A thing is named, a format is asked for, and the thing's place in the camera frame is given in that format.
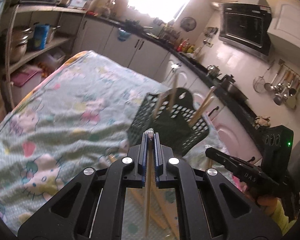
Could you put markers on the steel pot on shelf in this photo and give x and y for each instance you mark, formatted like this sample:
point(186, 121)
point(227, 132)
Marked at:
point(51, 33)

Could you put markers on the person's right hand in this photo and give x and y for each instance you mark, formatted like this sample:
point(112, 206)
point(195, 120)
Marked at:
point(269, 204)

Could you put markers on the red sauce bottles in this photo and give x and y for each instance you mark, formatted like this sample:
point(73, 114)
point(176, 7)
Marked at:
point(185, 46)

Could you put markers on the small wall fan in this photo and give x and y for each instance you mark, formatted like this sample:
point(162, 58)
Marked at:
point(188, 24)

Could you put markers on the dark teapot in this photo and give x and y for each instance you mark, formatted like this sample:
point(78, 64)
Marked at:
point(227, 81)

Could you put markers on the steel kettle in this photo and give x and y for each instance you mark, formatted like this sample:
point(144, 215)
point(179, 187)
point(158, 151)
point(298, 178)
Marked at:
point(213, 71)

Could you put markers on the dark green utensil basket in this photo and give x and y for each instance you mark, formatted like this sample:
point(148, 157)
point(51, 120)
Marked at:
point(173, 128)

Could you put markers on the stacked steel pots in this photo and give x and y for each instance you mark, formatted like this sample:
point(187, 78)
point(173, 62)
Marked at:
point(19, 40)

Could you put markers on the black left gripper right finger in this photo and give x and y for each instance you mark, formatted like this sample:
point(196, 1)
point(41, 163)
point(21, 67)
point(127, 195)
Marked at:
point(208, 205)

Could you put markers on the pink lidded storage box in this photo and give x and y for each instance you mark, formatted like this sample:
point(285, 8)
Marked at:
point(24, 80)

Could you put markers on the steel basin on counter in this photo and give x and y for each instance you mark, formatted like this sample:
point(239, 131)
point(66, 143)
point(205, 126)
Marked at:
point(236, 93)

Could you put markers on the black frying pan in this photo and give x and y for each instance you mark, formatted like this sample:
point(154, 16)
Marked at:
point(136, 25)

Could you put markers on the blue cylindrical canister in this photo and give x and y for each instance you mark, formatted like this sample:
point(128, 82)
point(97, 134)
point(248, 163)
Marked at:
point(40, 36)

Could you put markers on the hanging steel ladle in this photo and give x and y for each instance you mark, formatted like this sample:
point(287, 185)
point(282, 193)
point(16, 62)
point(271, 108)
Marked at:
point(269, 85)

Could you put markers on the black range hood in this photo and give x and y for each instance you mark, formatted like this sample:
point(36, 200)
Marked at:
point(244, 25)

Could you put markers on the hanging wire strainer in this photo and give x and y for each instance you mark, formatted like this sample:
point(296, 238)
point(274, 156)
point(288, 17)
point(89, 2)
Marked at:
point(258, 82)

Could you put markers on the blue hanging bin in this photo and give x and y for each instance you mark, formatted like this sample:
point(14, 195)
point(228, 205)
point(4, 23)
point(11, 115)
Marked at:
point(123, 35)

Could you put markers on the Hello Kitty table cloth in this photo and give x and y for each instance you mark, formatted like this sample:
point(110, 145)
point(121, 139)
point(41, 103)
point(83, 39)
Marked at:
point(76, 118)

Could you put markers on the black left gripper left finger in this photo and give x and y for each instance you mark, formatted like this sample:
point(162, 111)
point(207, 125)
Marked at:
point(91, 205)

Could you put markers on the white upper cabinet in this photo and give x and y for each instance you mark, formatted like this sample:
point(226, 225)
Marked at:
point(284, 29)

